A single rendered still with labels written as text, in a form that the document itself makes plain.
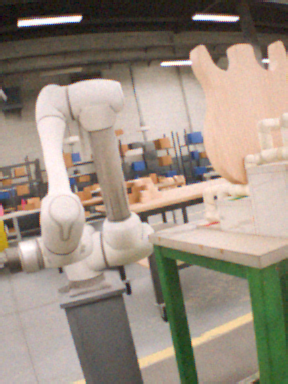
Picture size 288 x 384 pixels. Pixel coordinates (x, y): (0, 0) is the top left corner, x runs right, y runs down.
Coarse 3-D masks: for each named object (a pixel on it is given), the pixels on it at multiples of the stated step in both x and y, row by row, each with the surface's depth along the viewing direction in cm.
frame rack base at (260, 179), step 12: (252, 168) 87; (264, 168) 83; (276, 168) 80; (252, 180) 88; (264, 180) 84; (276, 180) 80; (252, 192) 89; (264, 192) 85; (276, 192) 81; (252, 204) 90; (264, 204) 86; (276, 204) 82; (264, 216) 87; (276, 216) 83; (264, 228) 88; (276, 228) 84
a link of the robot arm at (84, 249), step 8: (88, 232) 107; (40, 240) 102; (88, 240) 105; (40, 248) 100; (80, 248) 103; (88, 248) 105; (48, 256) 99; (56, 256) 98; (64, 256) 98; (72, 256) 101; (80, 256) 104; (48, 264) 101; (56, 264) 101; (64, 264) 103
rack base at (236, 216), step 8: (224, 200) 102; (240, 200) 95; (248, 200) 92; (224, 208) 102; (232, 208) 99; (240, 208) 95; (248, 208) 92; (224, 216) 103; (232, 216) 100; (240, 216) 96; (248, 216) 93; (224, 224) 104; (232, 224) 100; (240, 224) 97; (248, 224) 94; (232, 232) 101; (240, 232) 98; (248, 232) 94
